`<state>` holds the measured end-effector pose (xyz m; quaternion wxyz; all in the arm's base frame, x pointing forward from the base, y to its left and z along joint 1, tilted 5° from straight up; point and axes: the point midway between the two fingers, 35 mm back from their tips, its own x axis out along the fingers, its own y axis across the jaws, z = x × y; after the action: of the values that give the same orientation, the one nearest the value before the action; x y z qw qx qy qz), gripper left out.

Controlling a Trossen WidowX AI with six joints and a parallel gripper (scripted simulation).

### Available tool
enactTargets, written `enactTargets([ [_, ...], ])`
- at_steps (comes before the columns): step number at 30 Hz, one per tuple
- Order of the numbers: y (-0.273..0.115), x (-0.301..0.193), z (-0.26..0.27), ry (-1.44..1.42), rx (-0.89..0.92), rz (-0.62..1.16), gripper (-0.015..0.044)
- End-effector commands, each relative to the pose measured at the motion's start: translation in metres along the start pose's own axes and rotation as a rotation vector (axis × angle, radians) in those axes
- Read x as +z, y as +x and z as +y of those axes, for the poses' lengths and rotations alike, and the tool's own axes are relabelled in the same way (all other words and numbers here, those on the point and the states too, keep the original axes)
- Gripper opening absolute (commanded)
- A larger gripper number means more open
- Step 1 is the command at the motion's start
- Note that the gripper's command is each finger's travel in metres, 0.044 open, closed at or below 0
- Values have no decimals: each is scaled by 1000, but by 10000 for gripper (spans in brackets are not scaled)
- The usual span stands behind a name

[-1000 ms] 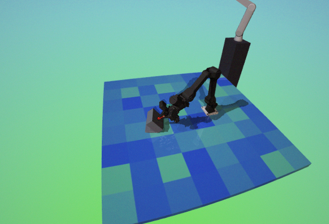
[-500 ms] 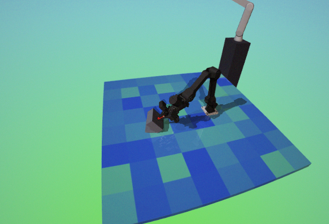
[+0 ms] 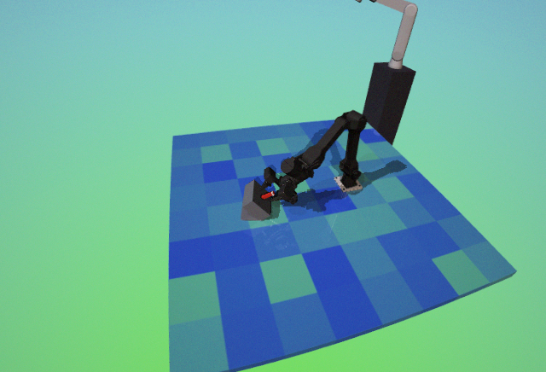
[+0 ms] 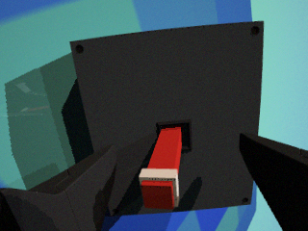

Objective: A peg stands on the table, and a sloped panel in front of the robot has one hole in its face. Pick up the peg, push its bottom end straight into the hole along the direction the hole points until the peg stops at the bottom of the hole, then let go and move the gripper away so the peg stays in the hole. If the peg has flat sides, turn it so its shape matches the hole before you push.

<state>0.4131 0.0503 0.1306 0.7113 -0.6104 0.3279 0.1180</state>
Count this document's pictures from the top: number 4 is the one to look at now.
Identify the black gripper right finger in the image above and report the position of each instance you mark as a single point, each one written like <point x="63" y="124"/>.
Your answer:
<point x="281" y="173"/>

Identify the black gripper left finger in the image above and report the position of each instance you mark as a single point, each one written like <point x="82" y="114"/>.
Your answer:
<point x="74" y="200"/>

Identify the dark red peg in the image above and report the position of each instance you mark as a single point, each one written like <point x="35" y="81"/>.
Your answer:
<point x="159" y="182"/>

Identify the black square panel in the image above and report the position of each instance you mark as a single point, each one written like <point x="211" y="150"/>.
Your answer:
<point x="207" y="77"/>

